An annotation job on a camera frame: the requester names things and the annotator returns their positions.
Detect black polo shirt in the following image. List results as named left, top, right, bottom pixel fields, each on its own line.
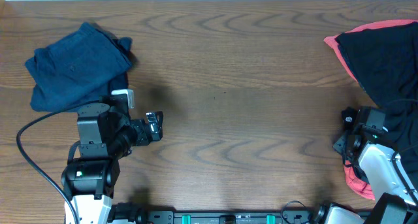
left=336, top=22, right=417, bottom=183

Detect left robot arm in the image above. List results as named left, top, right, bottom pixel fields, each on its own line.
left=61, top=89, right=163, bottom=224

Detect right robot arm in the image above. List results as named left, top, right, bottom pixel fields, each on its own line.
left=310, top=106, right=417, bottom=224

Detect folded navy blue shorts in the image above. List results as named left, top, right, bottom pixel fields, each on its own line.
left=25, top=22, right=133, bottom=112

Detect red and black patterned garment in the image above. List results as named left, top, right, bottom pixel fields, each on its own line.
left=323, top=19, right=418, bottom=201

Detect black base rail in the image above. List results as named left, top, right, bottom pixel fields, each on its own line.
left=107, top=202, right=373, bottom=224

